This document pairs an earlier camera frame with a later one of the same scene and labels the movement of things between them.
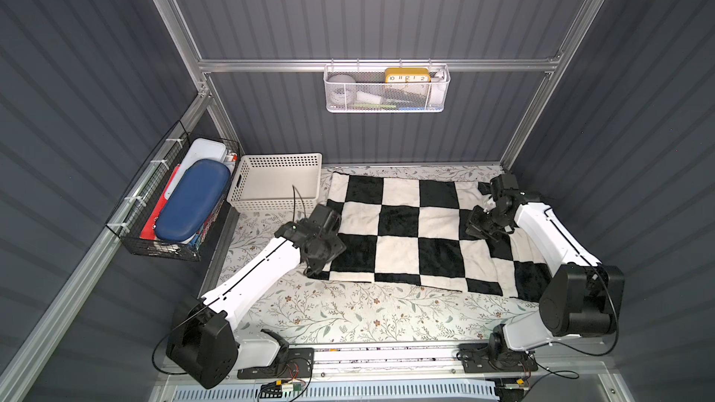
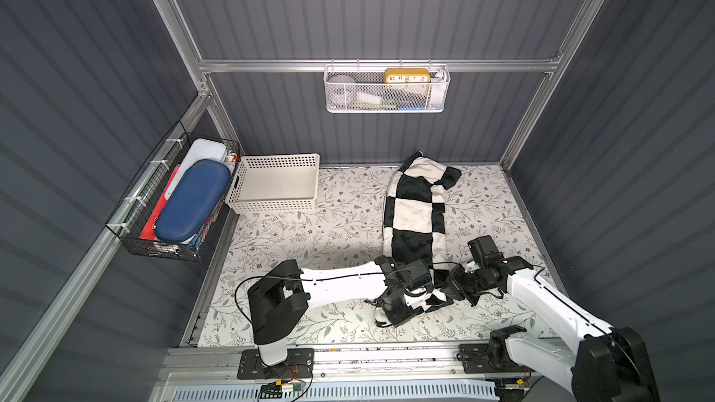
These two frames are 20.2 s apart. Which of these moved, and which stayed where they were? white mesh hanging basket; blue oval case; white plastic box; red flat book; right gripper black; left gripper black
Moved: left gripper black; right gripper black
Stayed: white mesh hanging basket; red flat book; blue oval case; white plastic box
